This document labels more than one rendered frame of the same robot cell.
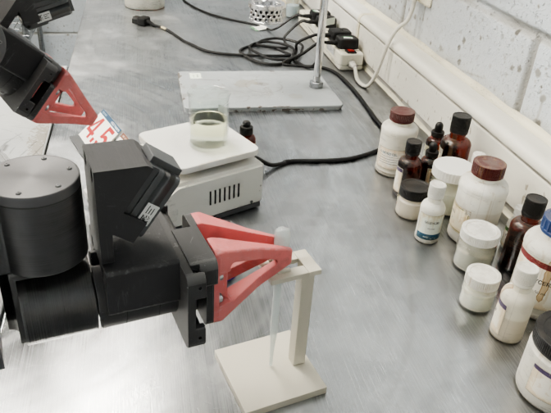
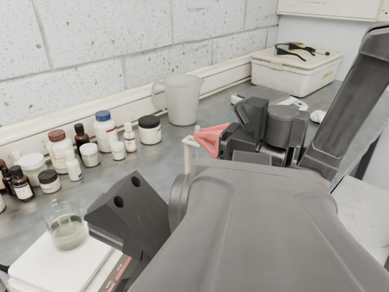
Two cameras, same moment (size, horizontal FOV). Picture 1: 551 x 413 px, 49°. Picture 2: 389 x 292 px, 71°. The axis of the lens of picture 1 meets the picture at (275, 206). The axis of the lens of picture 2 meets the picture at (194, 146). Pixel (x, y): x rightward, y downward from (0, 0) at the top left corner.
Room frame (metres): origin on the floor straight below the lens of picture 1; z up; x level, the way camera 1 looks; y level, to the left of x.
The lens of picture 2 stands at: (0.69, 0.44, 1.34)
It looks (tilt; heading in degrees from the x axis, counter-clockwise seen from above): 32 degrees down; 237
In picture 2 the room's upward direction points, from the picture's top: straight up
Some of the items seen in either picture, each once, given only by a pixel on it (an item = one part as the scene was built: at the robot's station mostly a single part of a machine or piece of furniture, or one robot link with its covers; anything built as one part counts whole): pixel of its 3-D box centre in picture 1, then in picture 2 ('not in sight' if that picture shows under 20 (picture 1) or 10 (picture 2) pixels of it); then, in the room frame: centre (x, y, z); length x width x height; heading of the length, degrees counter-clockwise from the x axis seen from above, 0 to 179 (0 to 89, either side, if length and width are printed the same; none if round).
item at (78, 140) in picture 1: (95, 133); not in sight; (0.85, 0.29, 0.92); 0.09 x 0.06 x 0.04; 32
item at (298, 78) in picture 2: not in sight; (294, 68); (-0.43, -0.41, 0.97); 0.37 x 0.31 x 0.14; 11
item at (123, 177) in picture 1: (139, 215); (246, 123); (0.35, 0.09, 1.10); 0.07 x 0.06 x 0.11; 26
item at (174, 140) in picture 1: (198, 143); (68, 251); (0.71, 0.11, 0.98); 0.12 x 0.12 x 0.01; 38
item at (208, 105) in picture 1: (207, 118); (67, 224); (0.70, 0.09, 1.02); 0.06 x 0.05 x 0.08; 167
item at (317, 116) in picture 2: not in sight; (322, 116); (-0.17, -0.06, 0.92); 0.08 x 0.08 x 0.04; 8
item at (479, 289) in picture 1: (479, 288); (118, 150); (0.53, -0.23, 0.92); 0.04 x 0.04 x 0.04
